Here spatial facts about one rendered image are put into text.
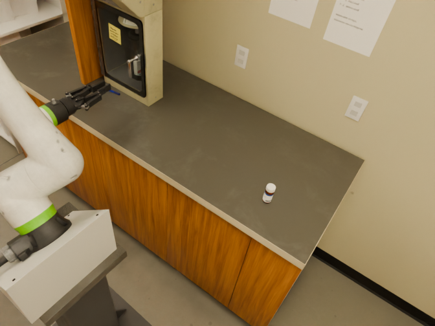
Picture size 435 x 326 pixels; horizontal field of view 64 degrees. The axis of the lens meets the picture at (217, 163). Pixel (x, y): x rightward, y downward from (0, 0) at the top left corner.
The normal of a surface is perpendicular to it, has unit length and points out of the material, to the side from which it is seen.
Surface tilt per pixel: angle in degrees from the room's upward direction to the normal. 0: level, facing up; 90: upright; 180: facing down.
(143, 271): 0
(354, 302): 0
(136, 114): 0
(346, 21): 90
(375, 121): 90
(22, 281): 90
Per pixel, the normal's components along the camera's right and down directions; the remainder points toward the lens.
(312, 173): 0.11, -0.69
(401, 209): -0.57, 0.55
